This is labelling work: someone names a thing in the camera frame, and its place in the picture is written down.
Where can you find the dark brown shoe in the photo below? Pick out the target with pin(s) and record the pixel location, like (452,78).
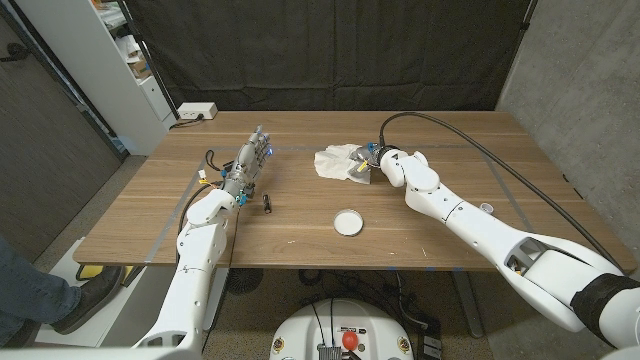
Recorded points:
(90,300)

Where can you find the white floor panel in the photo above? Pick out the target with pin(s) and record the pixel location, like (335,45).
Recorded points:
(115,320)

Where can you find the black round floor fan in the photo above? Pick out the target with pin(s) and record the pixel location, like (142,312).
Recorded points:
(243,280)

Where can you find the grey table leg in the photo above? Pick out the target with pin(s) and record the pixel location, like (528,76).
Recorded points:
(467,305)
(220,295)

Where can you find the white robot torso base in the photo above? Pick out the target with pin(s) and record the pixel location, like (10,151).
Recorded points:
(370,320)

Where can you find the small black pen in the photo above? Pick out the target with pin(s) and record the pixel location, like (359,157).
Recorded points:
(267,204)

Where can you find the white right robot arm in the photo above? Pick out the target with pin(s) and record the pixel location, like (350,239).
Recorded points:
(475,225)

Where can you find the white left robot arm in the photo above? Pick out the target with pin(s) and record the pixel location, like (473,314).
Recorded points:
(197,245)

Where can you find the person's leg in jeans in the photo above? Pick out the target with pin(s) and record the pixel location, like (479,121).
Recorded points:
(30,295)

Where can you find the red emergency stop button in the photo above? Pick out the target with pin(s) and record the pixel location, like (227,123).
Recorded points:
(350,340)

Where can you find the cardboard box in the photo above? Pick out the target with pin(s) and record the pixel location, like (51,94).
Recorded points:
(138,67)

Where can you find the white shelf cabinet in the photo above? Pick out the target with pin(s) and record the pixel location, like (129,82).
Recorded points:
(100,75)

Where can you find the white round jar lid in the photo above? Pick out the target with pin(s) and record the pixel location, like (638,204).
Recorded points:
(348,223)

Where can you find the white paper towel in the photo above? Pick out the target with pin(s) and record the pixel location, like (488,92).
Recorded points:
(332,162)

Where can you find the yellow object under table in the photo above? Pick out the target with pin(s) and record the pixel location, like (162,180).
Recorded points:
(90,271)

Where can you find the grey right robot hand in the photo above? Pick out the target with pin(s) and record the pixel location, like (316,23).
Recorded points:
(370,160)

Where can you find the black floor power strip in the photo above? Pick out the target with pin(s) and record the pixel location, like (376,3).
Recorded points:
(430,345)

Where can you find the black backdrop stand pole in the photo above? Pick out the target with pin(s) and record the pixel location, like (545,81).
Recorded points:
(150,65)

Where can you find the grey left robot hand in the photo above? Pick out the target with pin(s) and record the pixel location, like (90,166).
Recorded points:
(245,167)

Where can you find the black backdrop curtain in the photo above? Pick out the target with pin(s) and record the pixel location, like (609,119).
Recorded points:
(325,50)

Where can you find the white power strip box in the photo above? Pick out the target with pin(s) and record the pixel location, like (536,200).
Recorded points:
(196,110)

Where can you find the small white cap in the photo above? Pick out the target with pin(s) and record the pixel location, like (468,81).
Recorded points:
(486,207)

